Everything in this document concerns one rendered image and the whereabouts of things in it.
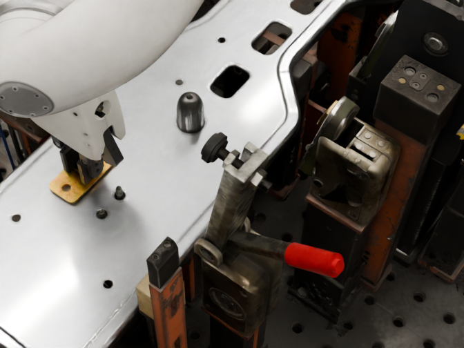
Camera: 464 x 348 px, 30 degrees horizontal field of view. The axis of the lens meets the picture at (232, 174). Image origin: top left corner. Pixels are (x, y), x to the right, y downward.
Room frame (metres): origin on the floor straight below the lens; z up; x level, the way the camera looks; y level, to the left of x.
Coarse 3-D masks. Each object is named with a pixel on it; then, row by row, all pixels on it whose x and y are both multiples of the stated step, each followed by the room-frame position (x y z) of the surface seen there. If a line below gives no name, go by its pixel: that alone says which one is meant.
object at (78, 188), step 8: (104, 168) 0.52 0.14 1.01; (64, 176) 0.51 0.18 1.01; (72, 176) 0.51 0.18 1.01; (56, 184) 0.50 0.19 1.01; (64, 184) 0.50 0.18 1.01; (72, 184) 0.50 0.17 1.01; (80, 184) 0.50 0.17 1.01; (88, 184) 0.50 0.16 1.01; (56, 192) 0.49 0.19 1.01; (64, 192) 0.49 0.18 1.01; (72, 192) 0.49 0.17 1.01; (80, 192) 0.49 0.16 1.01; (72, 200) 0.48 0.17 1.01
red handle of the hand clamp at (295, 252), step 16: (240, 240) 0.39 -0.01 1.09; (256, 240) 0.39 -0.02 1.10; (272, 240) 0.38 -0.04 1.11; (272, 256) 0.37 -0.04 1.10; (288, 256) 0.36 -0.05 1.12; (304, 256) 0.35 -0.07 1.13; (320, 256) 0.35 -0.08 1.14; (336, 256) 0.35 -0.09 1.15; (320, 272) 0.34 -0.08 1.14; (336, 272) 0.34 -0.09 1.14
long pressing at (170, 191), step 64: (256, 0) 0.79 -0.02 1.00; (384, 0) 0.80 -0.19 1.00; (192, 64) 0.68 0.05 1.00; (256, 64) 0.69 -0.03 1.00; (128, 128) 0.58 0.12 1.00; (256, 128) 0.59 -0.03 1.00; (0, 192) 0.49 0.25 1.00; (128, 192) 0.50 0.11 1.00; (192, 192) 0.50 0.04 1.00; (0, 256) 0.41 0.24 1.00; (64, 256) 0.42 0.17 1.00; (128, 256) 0.42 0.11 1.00; (0, 320) 0.34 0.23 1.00; (64, 320) 0.34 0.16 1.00; (128, 320) 0.35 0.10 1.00
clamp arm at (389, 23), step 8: (392, 16) 0.67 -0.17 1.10; (384, 24) 0.68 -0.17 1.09; (392, 24) 0.67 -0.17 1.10; (376, 32) 0.68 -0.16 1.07; (384, 32) 0.67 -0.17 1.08; (384, 40) 0.67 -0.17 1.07; (376, 48) 0.67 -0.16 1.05; (368, 56) 0.67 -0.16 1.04; (376, 56) 0.67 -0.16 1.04; (368, 64) 0.67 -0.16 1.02; (360, 72) 0.68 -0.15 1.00; (368, 72) 0.67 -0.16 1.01
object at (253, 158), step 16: (208, 144) 0.41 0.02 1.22; (224, 144) 0.42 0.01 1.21; (208, 160) 0.41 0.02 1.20; (224, 160) 0.40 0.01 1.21; (240, 160) 0.41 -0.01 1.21; (256, 160) 0.40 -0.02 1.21; (224, 176) 0.39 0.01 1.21; (240, 176) 0.38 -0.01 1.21; (256, 176) 0.39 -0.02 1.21; (224, 192) 0.39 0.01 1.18; (240, 192) 0.38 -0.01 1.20; (224, 208) 0.39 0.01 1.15; (240, 208) 0.39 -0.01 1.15; (208, 224) 0.40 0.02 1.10; (224, 224) 0.39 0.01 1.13; (240, 224) 0.41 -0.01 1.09; (208, 240) 0.40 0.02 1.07; (224, 240) 0.39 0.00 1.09
